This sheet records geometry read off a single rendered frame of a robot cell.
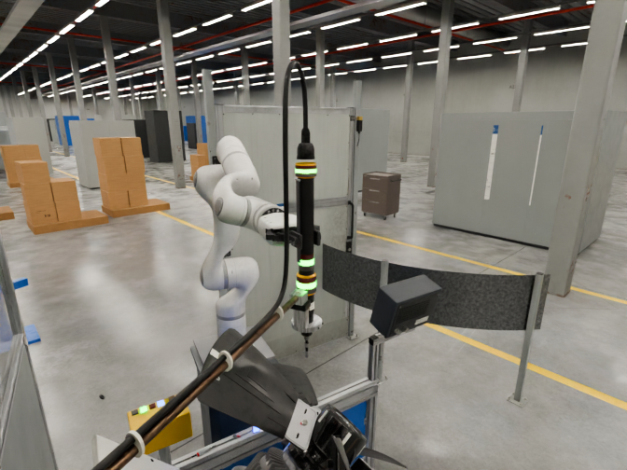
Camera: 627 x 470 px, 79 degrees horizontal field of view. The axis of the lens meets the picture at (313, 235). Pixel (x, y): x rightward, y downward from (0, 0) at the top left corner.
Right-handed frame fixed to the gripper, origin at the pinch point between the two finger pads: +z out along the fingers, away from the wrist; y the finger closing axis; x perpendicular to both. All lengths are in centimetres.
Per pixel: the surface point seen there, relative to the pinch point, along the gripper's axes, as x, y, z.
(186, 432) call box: -65, 23, -31
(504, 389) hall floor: -166, -205, -60
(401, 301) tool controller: -43, -60, -29
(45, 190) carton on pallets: -94, 92, -750
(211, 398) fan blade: -26.6, 24.1, 5.2
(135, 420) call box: -58, 36, -36
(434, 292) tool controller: -43, -78, -29
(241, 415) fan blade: -31.8, 18.9, 6.6
